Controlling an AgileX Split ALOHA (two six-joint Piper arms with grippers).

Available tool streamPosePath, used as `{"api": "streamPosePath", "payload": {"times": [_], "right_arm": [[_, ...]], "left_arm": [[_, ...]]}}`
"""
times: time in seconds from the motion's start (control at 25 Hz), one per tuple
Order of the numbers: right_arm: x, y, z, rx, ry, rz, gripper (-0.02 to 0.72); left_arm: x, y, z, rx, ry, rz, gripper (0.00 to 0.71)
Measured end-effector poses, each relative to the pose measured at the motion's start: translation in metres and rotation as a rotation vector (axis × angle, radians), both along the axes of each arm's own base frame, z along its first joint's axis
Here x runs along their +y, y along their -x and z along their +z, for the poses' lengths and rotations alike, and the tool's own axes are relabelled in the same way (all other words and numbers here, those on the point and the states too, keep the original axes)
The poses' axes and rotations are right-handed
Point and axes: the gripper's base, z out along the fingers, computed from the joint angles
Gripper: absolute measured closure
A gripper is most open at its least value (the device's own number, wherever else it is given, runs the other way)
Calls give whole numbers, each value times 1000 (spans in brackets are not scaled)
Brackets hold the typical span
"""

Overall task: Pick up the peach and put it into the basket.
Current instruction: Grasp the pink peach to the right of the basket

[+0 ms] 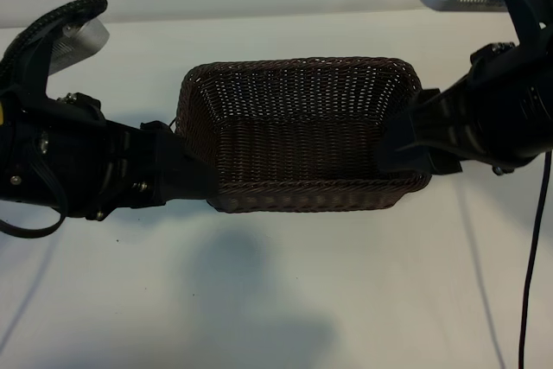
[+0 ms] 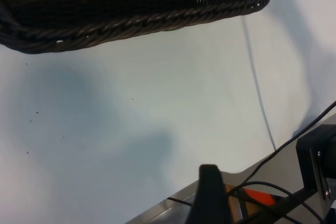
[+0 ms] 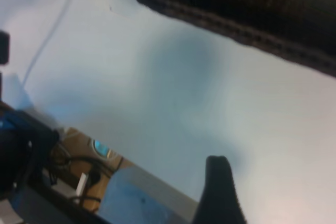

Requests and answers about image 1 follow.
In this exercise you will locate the dark brown wicker basket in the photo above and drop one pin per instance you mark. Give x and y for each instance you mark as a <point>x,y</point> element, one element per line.
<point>302,148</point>

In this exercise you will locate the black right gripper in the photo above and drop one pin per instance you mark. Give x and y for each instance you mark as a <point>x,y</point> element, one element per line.
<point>497,118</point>

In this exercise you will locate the black camera bracket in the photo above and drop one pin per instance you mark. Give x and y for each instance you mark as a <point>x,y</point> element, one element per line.
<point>527,10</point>
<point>36,71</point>

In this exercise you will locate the black right camera bracket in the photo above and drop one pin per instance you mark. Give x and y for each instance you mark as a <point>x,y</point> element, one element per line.
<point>527,10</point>

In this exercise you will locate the black left camera bracket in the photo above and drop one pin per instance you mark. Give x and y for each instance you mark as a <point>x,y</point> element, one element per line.
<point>36,71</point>

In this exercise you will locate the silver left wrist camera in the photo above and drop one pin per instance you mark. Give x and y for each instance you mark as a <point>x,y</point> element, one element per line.
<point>86,40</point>

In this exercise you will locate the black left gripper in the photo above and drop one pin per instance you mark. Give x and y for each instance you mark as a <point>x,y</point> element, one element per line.
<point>86,161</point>

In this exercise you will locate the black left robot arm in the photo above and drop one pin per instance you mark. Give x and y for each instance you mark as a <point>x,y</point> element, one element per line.
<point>4,157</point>

